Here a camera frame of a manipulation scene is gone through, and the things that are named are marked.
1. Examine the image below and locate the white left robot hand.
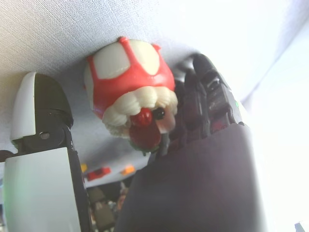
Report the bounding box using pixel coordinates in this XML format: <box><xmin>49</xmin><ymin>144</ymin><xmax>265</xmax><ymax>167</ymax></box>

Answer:
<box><xmin>0</xmin><ymin>53</ymin><xmax>268</xmax><ymax>232</ymax></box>

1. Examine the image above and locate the red white mushroom toy figure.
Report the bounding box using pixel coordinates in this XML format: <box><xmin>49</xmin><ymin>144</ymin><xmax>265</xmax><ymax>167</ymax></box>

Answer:
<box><xmin>83</xmin><ymin>36</ymin><xmax>179</xmax><ymax>155</ymax></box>

